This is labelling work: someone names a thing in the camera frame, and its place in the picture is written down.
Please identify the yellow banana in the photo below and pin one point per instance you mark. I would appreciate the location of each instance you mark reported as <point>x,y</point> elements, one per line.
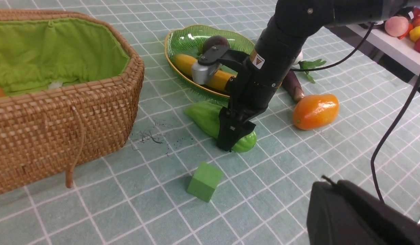
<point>216,85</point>

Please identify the toy fruits on side table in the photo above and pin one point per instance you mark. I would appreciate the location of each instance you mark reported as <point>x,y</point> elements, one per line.
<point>405,24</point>

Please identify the orange mango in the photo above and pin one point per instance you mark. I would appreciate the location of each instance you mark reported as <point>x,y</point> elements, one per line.
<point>315,111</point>

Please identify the white radish with leaves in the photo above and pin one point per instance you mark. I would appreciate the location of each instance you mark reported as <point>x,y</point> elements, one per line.
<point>304,64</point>

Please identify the white side table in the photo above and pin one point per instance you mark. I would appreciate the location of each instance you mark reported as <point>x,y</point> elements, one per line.
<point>397,56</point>

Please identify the purple eggplant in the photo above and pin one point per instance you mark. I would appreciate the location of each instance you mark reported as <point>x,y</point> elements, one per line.
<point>293,87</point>

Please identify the woven wicker basket green lining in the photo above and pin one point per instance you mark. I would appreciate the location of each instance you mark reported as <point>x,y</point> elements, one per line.
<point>72,85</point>

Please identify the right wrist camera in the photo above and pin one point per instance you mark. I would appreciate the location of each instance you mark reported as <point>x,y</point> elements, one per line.
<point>201,74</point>

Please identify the green checked tablecloth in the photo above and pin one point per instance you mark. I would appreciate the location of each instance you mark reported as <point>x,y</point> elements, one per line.
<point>137,195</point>

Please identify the green bitter gourd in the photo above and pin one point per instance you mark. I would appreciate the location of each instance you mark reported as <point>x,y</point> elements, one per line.
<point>206,116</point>

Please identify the dark purple mangosteen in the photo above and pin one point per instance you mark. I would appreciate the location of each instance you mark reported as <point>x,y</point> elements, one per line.
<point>212,41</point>

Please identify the green leaf-shaped glass plate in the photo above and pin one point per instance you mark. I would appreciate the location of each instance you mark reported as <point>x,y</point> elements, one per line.
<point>187,41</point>

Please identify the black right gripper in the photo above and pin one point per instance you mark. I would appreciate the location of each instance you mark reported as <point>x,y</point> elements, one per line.
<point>259,74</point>

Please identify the green foam cube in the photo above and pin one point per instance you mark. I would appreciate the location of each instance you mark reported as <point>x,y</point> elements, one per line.
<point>205,181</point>

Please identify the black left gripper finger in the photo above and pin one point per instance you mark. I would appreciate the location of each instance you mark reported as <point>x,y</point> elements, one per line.
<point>342,213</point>

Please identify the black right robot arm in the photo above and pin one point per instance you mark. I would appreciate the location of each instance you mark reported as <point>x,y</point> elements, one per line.
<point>294,21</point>

